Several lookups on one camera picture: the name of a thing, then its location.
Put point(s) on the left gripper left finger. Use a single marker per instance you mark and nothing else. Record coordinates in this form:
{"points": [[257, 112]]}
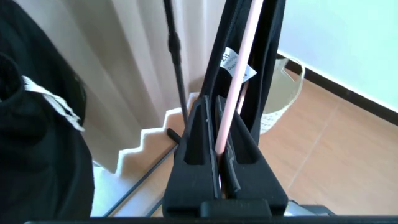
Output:
{"points": [[189, 183]]}

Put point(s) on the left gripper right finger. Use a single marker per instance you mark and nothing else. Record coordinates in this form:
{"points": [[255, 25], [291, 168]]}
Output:
{"points": [[258, 183]]}

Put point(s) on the pink clothes hanger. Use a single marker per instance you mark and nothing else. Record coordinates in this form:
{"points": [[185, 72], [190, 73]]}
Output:
{"points": [[245, 53]]}

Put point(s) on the black shorts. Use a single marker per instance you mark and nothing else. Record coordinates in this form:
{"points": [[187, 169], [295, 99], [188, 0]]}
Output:
{"points": [[37, 155]]}

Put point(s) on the white laundry basket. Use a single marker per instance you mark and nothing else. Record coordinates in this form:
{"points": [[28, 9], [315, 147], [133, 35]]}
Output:
{"points": [[280, 93]]}

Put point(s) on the black clothes rack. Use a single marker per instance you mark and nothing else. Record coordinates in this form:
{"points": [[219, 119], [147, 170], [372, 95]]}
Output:
{"points": [[175, 46]]}

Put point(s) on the beige curtain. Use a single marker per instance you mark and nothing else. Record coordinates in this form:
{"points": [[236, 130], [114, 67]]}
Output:
{"points": [[124, 62]]}

